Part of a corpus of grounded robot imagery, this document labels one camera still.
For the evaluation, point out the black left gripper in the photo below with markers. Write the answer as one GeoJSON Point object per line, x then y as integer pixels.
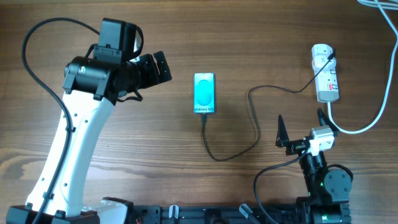
{"type": "Point", "coordinates": [152, 77]}

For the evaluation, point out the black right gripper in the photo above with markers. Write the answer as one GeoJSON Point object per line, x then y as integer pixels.
{"type": "Point", "coordinates": [295, 147]}

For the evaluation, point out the light blue screen smartphone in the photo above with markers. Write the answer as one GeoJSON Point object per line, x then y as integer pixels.
{"type": "Point", "coordinates": [204, 93]}

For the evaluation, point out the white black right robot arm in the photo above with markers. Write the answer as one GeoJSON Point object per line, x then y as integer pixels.
{"type": "Point", "coordinates": [328, 185]}

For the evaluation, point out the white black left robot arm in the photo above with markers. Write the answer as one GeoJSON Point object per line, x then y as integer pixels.
{"type": "Point", "coordinates": [113, 71]}

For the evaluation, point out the white USB charger adapter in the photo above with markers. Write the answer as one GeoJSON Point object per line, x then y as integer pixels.
{"type": "Point", "coordinates": [326, 62]}

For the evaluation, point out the white power strip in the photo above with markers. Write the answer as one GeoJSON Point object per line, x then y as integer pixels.
{"type": "Point", "coordinates": [326, 82]}

